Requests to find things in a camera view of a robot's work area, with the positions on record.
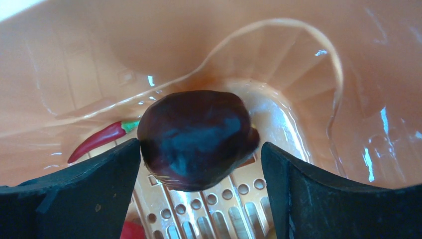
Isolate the small red chili pepper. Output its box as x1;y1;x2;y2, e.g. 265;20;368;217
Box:
67;120;139;164

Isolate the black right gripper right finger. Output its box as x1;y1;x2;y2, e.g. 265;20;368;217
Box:
261;142;422;239

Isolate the red toy chili pepper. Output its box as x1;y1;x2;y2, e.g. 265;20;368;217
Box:
120;221;146;239

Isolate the orange plastic basket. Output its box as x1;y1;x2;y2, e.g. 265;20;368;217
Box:
0;0;422;239

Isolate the dark purple toy apple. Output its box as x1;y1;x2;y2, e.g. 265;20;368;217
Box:
137;90;260;192

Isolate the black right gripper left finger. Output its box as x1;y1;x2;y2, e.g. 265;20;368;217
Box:
0;138;141;239

